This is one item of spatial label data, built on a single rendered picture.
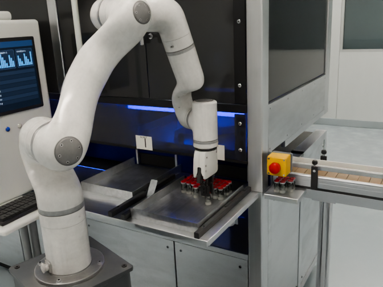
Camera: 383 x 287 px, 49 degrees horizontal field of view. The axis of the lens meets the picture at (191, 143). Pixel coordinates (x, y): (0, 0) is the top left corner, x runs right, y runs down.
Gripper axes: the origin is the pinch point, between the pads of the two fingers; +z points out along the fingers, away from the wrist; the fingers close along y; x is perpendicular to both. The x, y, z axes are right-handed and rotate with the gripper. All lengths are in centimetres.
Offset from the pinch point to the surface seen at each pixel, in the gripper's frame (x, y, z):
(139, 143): -42.3, -17.2, -7.3
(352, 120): -33, -476, 82
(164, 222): -5.0, 19.8, 4.9
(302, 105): 13, -67, -18
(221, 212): 9.2, 7.0, 4.1
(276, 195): 18.8, -18.2, 5.9
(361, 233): 29, -171, 93
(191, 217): 0.0, 11.6, 5.9
